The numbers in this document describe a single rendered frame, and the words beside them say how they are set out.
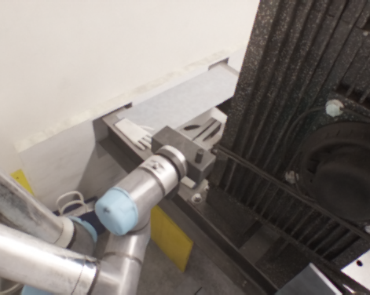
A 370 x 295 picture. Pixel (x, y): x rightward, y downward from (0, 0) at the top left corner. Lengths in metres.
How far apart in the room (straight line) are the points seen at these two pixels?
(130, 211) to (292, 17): 0.47
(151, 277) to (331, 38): 1.51
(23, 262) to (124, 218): 0.17
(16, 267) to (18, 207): 0.19
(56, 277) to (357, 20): 0.66
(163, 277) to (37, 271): 1.32
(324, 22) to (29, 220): 0.71
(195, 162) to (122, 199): 0.16
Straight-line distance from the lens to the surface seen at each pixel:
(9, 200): 0.69
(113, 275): 0.56
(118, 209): 0.51
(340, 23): 0.63
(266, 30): 0.66
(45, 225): 0.75
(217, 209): 1.22
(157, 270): 1.82
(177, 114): 1.58
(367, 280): 1.07
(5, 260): 0.54
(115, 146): 1.74
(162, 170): 0.55
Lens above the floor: 1.72
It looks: 48 degrees down
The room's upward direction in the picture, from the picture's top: 9 degrees clockwise
